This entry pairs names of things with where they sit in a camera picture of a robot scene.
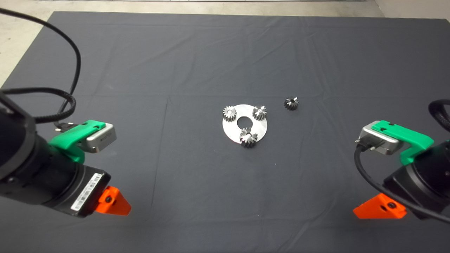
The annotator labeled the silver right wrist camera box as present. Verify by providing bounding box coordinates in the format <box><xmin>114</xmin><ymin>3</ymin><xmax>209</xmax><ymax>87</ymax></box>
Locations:
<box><xmin>358</xmin><ymin>121</ymin><xmax>405</xmax><ymax>155</ymax></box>

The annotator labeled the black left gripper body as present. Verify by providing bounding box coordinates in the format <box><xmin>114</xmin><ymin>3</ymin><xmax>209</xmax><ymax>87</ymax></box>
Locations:
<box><xmin>44</xmin><ymin>163</ymin><xmax>111</xmax><ymax>218</ymax></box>

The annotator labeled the green left camera mount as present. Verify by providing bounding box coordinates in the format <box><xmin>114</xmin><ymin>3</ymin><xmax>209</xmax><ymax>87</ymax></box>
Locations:
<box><xmin>49</xmin><ymin>119</ymin><xmax>107</xmax><ymax>165</ymax></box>

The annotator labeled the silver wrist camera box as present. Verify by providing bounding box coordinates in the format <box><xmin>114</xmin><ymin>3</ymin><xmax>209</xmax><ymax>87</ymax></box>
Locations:
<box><xmin>85</xmin><ymin>123</ymin><xmax>117</xmax><ymax>154</ymax></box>
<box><xmin>358</xmin><ymin>121</ymin><xmax>405</xmax><ymax>155</ymax></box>

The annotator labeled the thin black right camera cable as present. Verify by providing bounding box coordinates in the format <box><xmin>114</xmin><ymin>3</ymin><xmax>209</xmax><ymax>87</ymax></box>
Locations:
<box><xmin>353</xmin><ymin>139</ymin><xmax>450</xmax><ymax>225</ymax></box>

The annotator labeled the small dark steel gear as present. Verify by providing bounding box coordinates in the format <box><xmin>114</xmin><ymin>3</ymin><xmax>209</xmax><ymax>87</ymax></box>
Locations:
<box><xmin>283</xmin><ymin>96</ymin><xmax>300</xmax><ymax>111</ymax></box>

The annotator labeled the dark grey table cloth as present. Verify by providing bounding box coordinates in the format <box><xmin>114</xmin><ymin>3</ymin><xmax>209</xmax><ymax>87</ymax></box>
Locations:
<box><xmin>0</xmin><ymin>11</ymin><xmax>450</xmax><ymax>253</ymax></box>

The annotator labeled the larger steel gear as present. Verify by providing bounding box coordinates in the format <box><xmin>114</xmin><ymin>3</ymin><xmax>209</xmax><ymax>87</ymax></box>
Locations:
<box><xmin>239</xmin><ymin>127</ymin><xmax>259</xmax><ymax>148</ymax></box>

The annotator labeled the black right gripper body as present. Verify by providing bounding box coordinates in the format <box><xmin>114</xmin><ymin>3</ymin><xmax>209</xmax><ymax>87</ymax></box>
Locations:
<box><xmin>383</xmin><ymin>163</ymin><xmax>440</xmax><ymax>220</ymax></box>

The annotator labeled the green right camera mount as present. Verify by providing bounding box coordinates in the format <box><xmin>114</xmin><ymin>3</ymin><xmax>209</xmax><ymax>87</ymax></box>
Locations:
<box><xmin>372</xmin><ymin>120</ymin><xmax>435</xmax><ymax>166</ymax></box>

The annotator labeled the round metal plate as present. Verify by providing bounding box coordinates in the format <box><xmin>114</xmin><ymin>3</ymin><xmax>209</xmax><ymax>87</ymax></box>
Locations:
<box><xmin>222</xmin><ymin>104</ymin><xmax>268</xmax><ymax>144</ymax></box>

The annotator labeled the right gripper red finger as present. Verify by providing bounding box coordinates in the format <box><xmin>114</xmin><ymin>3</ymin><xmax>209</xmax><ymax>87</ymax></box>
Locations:
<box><xmin>353</xmin><ymin>193</ymin><xmax>407</xmax><ymax>219</ymax></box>

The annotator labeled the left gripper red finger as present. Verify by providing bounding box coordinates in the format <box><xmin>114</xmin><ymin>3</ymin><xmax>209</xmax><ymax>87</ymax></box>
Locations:
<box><xmin>95</xmin><ymin>186</ymin><xmax>131</xmax><ymax>216</ymax></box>

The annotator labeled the thin black left camera cable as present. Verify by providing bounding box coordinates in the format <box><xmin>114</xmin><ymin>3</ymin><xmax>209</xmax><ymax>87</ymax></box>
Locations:
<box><xmin>0</xmin><ymin>8</ymin><xmax>82</xmax><ymax>132</ymax></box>

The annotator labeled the thin black camera cable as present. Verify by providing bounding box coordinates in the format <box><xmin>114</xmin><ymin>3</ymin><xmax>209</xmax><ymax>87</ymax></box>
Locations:
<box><xmin>353</xmin><ymin>139</ymin><xmax>450</xmax><ymax>225</ymax></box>
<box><xmin>0</xmin><ymin>8</ymin><xmax>82</xmax><ymax>132</ymax></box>

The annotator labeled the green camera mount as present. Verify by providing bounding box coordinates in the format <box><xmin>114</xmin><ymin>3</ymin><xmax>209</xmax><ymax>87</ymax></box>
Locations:
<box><xmin>49</xmin><ymin>119</ymin><xmax>107</xmax><ymax>165</ymax></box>
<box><xmin>372</xmin><ymin>120</ymin><xmax>435</xmax><ymax>166</ymax></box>

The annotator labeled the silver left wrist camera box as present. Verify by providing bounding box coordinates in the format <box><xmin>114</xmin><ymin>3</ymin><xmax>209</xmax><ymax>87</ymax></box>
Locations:
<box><xmin>85</xmin><ymin>123</ymin><xmax>117</xmax><ymax>154</ymax></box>

